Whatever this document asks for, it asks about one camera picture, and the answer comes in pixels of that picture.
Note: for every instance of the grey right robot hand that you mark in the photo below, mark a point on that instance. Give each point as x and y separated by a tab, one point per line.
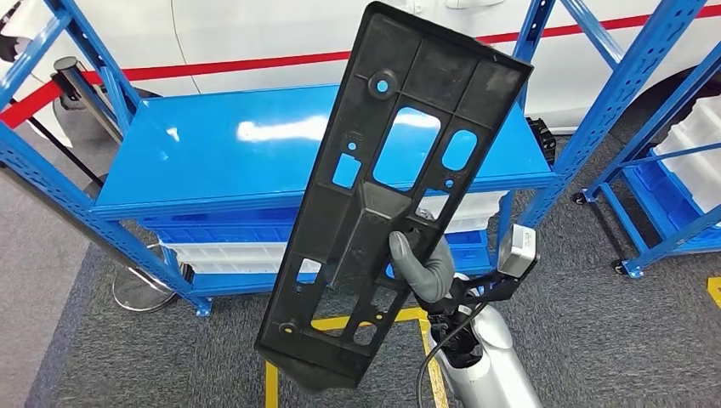
428	279

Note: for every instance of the black plastic mounting panel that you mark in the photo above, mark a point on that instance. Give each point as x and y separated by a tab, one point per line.
360	236

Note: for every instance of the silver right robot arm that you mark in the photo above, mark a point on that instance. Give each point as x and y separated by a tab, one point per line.
495	371

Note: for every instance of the blue metal shelf rack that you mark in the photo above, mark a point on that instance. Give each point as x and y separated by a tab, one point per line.
676	250
197	152

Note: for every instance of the black ribbed plastic piece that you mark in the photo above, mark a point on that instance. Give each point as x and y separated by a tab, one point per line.
542	141

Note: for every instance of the yellow floor tape square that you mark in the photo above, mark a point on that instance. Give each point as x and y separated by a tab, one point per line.
271	388

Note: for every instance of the red barrier belt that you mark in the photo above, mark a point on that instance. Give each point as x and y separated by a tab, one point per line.
28	107
225	66

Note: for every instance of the white car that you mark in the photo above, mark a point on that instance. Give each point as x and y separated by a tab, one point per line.
253	34

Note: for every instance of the stanchion with chrome base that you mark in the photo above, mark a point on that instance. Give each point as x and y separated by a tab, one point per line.
70	70

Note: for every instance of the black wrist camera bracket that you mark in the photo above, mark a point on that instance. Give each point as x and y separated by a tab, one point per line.
490	287

